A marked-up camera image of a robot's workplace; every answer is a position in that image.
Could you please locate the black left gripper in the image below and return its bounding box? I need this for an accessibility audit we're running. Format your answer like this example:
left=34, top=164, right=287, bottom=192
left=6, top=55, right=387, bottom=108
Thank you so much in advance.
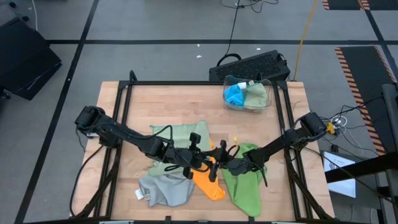
left=164, top=133, right=211, bottom=180

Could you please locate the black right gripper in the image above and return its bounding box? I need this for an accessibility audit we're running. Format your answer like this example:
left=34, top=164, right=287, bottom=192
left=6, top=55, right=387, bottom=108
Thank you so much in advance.
left=208, top=139, right=251, bottom=183

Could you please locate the orange microfiber towel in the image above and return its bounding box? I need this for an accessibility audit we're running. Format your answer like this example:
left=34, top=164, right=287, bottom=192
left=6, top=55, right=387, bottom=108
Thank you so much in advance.
left=191, top=139, right=226, bottom=202

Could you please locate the sage green microfiber towel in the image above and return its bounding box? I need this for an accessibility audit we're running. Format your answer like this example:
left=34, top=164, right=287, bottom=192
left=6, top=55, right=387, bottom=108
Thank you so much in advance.
left=148, top=120, right=213, bottom=178

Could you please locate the grey microfiber towel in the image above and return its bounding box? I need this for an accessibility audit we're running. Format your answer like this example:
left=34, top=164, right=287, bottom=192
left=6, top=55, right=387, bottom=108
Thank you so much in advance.
left=138, top=172, right=195, bottom=208

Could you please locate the blue microfiber towel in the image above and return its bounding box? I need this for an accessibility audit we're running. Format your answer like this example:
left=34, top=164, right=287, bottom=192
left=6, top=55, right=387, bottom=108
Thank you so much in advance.
left=224, top=84, right=246, bottom=110

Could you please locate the pale green teal-edged towel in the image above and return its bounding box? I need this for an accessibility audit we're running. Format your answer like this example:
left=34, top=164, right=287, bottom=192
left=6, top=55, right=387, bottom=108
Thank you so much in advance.
left=244, top=82, right=268, bottom=109

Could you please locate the bright green microfiber towel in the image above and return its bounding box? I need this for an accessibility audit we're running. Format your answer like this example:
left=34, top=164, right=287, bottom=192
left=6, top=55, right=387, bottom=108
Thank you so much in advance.
left=221, top=142, right=267, bottom=218

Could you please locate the clear plastic bin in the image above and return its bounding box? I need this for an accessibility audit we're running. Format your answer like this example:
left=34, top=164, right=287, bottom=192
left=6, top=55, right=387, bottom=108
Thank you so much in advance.
left=222, top=74, right=273, bottom=113

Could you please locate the black perforated box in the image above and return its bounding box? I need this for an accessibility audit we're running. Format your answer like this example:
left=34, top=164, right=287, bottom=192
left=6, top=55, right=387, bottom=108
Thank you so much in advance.
left=208, top=49, right=291, bottom=82

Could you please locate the black bar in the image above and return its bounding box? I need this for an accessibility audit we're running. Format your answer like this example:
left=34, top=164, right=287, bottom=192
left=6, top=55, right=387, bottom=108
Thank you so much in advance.
left=325, top=152, right=398, bottom=184

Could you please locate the black hazard-striped floor mat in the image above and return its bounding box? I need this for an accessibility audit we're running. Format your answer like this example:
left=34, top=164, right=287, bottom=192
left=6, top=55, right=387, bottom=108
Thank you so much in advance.
left=335, top=45, right=398, bottom=156
left=322, top=0, right=398, bottom=11

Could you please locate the black case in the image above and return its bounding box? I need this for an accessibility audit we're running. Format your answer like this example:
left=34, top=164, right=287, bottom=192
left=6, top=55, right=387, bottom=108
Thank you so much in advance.
left=0, top=17, right=62, bottom=101

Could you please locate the black metal table frame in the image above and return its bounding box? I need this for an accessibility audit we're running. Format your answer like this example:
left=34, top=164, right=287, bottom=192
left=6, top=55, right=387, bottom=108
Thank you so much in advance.
left=70, top=70, right=335, bottom=224

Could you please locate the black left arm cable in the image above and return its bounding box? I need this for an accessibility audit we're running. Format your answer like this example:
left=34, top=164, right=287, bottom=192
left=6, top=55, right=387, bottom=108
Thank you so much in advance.
left=70, top=144, right=105, bottom=216

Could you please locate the black floor cable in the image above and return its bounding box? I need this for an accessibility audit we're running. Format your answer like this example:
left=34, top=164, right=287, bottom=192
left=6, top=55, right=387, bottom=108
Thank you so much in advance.
left=216, top=0, right=280, bottom=67

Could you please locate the white cable bundle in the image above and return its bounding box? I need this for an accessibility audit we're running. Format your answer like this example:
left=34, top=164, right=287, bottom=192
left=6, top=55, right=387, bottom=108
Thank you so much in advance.
left=330, top=114, right=348, bottom=128

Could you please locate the yellow cable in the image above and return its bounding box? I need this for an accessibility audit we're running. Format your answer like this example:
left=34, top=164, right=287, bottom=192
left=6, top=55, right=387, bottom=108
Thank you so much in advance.
left=292, top=0, right=318, bottom=82

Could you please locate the black post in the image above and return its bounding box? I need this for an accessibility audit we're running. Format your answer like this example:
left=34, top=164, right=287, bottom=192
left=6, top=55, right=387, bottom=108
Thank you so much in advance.
left=381, top=83, right=398, bottom=224

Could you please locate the white floor cable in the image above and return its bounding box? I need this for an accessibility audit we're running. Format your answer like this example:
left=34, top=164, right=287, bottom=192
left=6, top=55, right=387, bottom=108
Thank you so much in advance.
left=30, top=0, right=39, bottom=31

